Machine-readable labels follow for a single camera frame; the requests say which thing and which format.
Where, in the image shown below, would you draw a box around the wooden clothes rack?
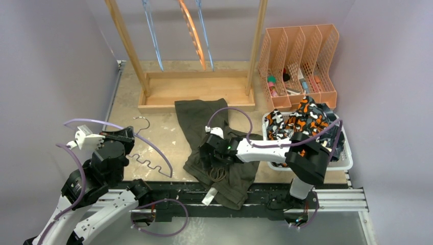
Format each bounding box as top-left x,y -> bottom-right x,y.
105,1 -> 268,113

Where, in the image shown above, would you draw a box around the lavender wavy hanger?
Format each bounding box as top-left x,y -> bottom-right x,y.
63,118 -> 174,178

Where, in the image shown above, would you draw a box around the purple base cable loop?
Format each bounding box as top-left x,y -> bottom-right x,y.
130,198 -> 189,237

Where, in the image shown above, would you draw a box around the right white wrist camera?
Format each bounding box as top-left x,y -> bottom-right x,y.
205,126 -> 224,139

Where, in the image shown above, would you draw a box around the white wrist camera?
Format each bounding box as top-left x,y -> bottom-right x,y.
205,126 -> 224,139
66,125 -> 106,151

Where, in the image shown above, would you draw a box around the light blue wire hanger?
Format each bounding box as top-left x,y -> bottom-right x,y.
141,0 -> 164,71

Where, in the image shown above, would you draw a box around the green pink small item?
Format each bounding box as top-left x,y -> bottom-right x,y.
267,75 -> 278,97

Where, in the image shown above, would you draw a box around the white plastic basket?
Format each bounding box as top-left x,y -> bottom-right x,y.
262,112 -> 353,172

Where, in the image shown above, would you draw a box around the black red small item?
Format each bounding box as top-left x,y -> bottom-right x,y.
282,68 -> 291,82

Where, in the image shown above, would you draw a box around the white blue marker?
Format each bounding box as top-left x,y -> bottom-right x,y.
284,68 -> 309,95

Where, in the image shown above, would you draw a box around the orange file organizer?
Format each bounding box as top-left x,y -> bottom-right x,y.
257,24 -> 339,112

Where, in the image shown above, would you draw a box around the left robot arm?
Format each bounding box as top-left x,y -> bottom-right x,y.
24,125 -> 152,244

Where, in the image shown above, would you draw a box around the orange camouflage shorts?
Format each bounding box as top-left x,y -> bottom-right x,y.
266,96 -> 338,151

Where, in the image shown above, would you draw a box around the orange hanger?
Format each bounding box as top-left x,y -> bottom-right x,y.
178,0 -> 206,70

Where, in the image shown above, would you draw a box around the olive green shorts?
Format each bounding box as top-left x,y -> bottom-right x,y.
175,99 -> 260,210

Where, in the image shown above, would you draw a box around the dark shark print shorts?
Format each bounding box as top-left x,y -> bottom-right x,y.
318,103 -> 345,162

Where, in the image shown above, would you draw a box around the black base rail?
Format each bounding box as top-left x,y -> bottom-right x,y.
131,181 -> 319,225

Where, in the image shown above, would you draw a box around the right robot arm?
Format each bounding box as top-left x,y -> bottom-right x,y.
198,133 -> 331,208

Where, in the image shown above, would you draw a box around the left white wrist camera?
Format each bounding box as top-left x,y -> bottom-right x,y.
66,125 -> 106,151

